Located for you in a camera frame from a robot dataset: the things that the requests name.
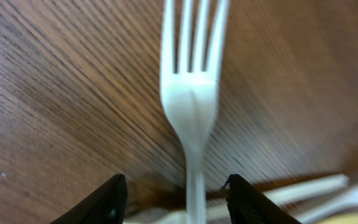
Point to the white fork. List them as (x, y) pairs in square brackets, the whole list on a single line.
[(280, 196), (189, 88)]

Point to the yellow plastic fork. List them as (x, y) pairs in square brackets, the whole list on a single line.
[(345, 218)]

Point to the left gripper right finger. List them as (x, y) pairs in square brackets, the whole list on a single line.
[(246, 205)]

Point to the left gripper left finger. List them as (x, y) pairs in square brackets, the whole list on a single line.
[(106, 205)]

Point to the white fork crossing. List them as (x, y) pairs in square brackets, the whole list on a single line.
[(345, 200)]

